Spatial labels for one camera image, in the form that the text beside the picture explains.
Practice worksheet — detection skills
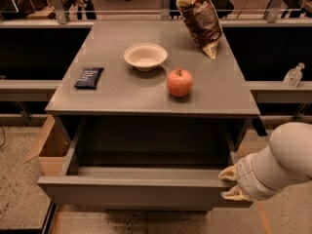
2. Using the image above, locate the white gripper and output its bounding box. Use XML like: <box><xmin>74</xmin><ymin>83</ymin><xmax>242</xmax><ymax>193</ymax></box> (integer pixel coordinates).
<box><xmin>218</xmin><ymin>154</ymin><xmax>281</xmax><ymax>201</ymax></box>

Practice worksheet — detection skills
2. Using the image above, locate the grey top drawer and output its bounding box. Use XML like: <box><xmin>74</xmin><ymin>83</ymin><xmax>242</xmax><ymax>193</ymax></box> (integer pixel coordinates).
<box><xmin>38</xmin><ymin>116</ymin><xmax>250</xmax><ymax>212</ymax></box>

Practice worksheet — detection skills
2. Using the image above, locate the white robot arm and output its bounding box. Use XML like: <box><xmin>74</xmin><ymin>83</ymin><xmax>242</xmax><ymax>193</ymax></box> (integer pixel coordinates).
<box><xmin>218</xmin><ymin>122</ymin><xmax>312</xmax><ymax>201</ymax></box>

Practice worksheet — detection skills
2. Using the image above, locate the grey drawer cabinet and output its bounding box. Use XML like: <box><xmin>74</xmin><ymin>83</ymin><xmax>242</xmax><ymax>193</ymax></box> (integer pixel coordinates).
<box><xmin>44</xmin><ymin>19</ymin><xmax>261</xmax><ymax>168</ymax></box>

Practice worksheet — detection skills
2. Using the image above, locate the red apple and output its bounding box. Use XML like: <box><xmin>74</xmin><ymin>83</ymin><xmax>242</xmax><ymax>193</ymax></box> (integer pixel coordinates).
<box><xmin>167</xmin><ymin>68</ymin><xmax>193</xmax><ymax>98</ymax></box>

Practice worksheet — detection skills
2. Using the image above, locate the clear sanitizer pump bottle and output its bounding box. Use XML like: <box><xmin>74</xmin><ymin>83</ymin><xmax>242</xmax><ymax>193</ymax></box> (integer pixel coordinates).
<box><xmin>283</xmin><ymin>62</ymin><xmax>305</xmax><ymax>88</ymax></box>

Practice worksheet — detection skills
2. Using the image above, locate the white paper bowl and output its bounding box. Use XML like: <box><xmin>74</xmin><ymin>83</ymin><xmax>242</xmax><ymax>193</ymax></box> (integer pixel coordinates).
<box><xmin>124</xmin><ymin>43</ymin><xmax>168</xmax><ymax>71</ymax></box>

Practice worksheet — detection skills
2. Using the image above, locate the brown chip bag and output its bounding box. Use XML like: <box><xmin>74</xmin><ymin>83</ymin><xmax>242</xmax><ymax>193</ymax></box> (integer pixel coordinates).
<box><xmin>175</xmin><ymin>0</ymin><xmax>222</xmax><ymax>59</ymax></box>

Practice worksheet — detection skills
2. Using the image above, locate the black snack bar packet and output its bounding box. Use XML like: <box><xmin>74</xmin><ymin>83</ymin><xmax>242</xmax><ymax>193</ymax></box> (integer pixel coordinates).
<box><xmin>74</xmin><ymin>67</ymin><xmax>104</xmax><ymax>90</ymax></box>

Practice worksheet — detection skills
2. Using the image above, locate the cardboard box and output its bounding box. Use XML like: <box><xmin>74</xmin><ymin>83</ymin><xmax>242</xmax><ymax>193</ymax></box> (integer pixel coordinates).
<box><xmin>24</xmin><ymin>116</ymin><xmax>68</xmax><ymax>176</ymax></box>

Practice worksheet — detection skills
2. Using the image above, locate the metal railing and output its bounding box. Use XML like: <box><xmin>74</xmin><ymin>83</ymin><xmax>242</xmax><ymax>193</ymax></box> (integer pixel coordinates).
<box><xmin>0</xmin><ymin>0</ymin><xmax>312</xmax><ymax>25</ymax></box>

